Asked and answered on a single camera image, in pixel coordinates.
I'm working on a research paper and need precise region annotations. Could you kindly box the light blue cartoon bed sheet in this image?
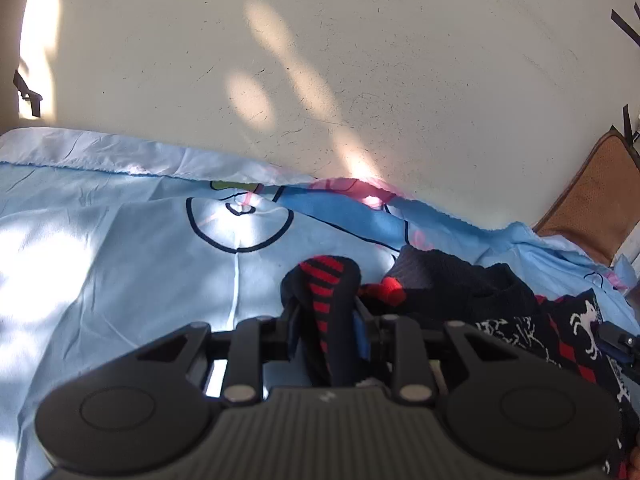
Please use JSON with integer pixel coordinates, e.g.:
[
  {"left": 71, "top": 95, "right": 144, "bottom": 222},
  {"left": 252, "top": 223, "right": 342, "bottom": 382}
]
[{"left": 0, "top": 127, "right": 640, "bottom": 480}]

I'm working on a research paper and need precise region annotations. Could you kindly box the black red white patterned sweater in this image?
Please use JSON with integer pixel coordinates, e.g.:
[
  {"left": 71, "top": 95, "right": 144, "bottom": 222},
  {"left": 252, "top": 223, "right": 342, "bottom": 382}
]
[{"left": 280, "top": 245, "right": 640, "bottom": 480}]

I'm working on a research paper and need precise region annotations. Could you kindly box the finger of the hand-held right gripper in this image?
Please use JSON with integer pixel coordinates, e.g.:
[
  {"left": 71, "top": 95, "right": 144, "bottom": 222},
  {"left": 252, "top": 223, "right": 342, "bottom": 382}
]
[{"left": 598, "top": 321, "right": 640, "bottom": 362}]

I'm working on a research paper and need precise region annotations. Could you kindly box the brown seat cushion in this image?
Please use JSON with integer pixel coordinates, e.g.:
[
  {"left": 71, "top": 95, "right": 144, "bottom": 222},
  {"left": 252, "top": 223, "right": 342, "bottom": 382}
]
[{"left": 532, "top": 129, "right": 640, "bottom": 267}]

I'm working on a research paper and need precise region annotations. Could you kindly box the black tape strip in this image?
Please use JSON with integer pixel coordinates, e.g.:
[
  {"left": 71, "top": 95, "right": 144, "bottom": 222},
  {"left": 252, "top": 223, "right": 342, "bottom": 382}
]
[
  {"left": 12, "top": 67, "right": 44, "bottom": 119},
  {"left": 621, "top": 104, "right": 640, "bottom": 147},
  {"left": 610, "top": 2, "right": 640, "bottom": 46}
]

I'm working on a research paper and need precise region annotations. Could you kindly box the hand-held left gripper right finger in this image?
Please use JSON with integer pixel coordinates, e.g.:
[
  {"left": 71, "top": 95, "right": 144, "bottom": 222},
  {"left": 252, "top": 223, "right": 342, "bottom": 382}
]
[{"left": 353, "top": 305, "right": 506, "bottom": 405}]

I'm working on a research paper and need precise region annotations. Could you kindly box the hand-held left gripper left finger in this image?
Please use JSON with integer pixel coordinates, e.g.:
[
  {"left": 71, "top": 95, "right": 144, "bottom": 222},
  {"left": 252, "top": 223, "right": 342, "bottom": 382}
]
[{"left": 135, "top": 305, "right": 302, "bottom": 405}]

